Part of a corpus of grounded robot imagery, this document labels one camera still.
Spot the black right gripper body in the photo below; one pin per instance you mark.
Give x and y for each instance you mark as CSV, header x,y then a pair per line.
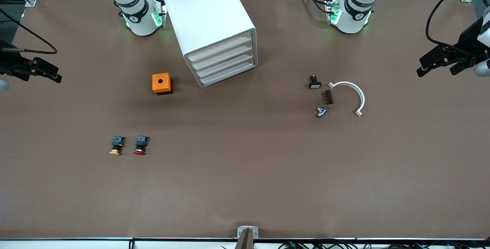
x,y
8,64

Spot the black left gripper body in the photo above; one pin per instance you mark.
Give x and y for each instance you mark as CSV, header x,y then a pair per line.
x,y
467,48

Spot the red mushroom push button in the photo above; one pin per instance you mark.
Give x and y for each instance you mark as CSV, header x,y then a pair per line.
x,y
140,150

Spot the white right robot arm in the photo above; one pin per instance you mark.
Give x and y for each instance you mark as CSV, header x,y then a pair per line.
x,y
141,23

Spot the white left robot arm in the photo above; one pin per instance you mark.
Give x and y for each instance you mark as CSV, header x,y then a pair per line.
x,y
352,23

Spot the orange mushroom push button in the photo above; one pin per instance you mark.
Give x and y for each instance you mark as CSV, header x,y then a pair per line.
x,y
116,143

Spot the black square push button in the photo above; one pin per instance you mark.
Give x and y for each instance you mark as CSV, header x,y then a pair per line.
x,y
314,84

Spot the white curved plastic clip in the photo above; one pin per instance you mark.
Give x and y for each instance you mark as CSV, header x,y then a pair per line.
x,y
346,83

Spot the orange box with hole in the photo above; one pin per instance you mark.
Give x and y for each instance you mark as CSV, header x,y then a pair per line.
x,y
157,78

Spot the chrome angle valve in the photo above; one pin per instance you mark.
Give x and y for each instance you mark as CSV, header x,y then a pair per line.
x,y
321,112

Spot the white table edge rail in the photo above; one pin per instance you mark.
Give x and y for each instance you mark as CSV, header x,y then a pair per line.
x,y
76,244

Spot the brown camera mast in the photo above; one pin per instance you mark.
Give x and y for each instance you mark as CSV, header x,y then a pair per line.
x,y
245,241

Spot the grey metal table bracket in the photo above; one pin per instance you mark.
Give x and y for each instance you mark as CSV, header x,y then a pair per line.
x,y
255,233

